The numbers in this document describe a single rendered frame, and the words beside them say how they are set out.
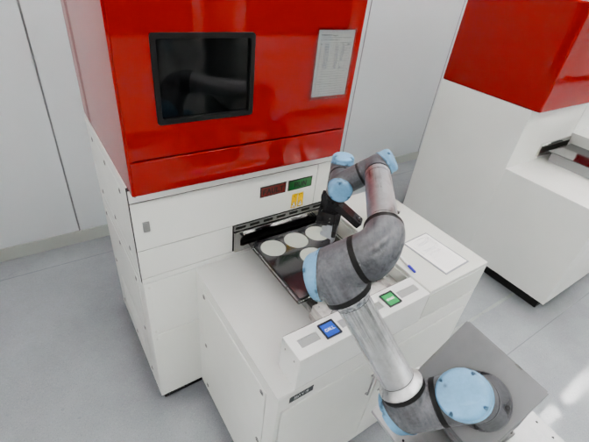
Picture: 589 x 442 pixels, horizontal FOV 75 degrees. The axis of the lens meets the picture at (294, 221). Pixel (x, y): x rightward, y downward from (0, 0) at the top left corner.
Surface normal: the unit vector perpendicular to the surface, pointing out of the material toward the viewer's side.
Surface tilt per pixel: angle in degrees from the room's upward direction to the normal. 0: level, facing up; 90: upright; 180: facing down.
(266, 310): 0
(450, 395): 39
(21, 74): 90
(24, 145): 90
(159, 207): 90
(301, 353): 0
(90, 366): 0
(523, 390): 46
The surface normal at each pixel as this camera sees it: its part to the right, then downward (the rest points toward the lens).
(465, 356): -0.55, -0.41
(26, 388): 0.11, -0.81
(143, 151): 0.55, 0.53
